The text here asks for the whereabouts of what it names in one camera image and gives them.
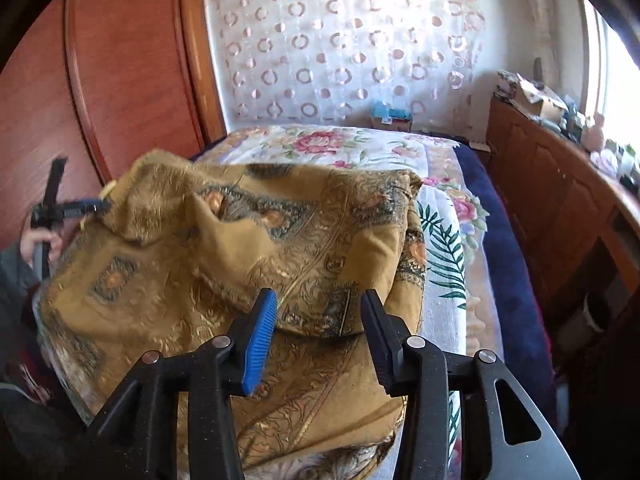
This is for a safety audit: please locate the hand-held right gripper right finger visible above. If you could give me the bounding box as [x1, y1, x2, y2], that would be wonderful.
[359, 288, 584, 480]

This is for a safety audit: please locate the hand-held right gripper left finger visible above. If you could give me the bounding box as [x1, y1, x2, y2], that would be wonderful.
[82, 288, 279, 480]

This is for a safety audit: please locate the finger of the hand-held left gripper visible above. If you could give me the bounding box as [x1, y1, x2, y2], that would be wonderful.
[45, 156, 69, 207]
[54, 198, 112, 219]

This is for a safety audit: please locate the golden patterned shirt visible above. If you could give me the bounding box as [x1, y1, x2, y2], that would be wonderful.
[32, 147, 429, 477]

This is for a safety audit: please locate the person's left hand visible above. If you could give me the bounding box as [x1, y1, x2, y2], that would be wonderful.
[20, 227, 64, 267]

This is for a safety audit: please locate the wooden slatted wardrobe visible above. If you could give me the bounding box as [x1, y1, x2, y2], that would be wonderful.
[0, 0, 229, 252]

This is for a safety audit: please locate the floral blanket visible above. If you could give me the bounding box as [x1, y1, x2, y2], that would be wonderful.
[192, 124, 492, 480]

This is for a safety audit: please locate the navy blue bedsheet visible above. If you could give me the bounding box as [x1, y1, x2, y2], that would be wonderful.
[451, 141, 559, 427]

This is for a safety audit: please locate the white trash can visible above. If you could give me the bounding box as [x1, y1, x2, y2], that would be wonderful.
[569, 294, 604, 342]

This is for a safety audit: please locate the long wooden cabinet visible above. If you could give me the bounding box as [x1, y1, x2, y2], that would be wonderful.
[484, 96, 640, 412]

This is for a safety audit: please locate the cardboard box with blue packs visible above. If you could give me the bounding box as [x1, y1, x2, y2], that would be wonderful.
[370, 102, 414, 133]

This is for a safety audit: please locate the purple white plastic item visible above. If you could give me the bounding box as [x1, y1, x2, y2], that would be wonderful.
[592, 149, 619, 174]

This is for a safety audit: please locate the open cardboard box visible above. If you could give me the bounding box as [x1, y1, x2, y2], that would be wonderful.
[514, 74, 569, 117]

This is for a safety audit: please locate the circle patterned sheer curtain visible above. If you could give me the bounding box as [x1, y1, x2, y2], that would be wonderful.
[202, 0, 489, 137]

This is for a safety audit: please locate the window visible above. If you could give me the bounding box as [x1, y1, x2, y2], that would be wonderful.
[579, 0, 640, 127]

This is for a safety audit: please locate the white window curtain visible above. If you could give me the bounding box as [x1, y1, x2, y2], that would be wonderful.
[509, 0, 562, 87]

